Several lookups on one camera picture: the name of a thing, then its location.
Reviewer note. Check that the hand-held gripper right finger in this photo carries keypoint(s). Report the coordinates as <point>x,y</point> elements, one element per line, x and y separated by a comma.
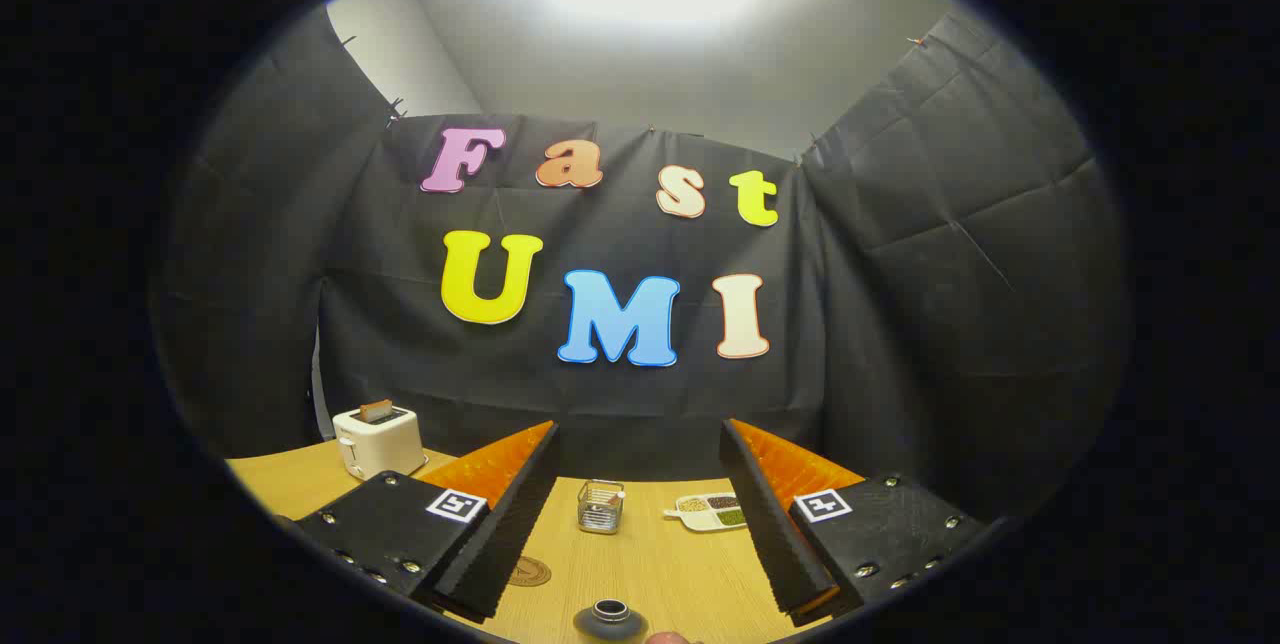
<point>770,534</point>

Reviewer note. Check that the cream toaster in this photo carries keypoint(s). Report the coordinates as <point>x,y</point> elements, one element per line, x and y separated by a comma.
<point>380,444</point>

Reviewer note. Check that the round brown coaster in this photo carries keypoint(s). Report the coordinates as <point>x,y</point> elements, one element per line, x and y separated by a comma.
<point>530,572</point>

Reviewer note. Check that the silver green-label juice bottle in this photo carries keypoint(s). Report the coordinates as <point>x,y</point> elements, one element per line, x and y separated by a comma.
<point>610,624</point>

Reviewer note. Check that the toast slice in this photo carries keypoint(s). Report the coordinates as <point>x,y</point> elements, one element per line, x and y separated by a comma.
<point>376,411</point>

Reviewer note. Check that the white divided dish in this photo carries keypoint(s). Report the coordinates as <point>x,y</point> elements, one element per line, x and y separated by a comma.
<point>712,514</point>

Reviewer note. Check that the wooden table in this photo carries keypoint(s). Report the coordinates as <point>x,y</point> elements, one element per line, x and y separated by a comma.
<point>660,574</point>

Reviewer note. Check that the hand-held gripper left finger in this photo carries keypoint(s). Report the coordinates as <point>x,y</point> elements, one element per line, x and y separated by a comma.
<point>510,534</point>

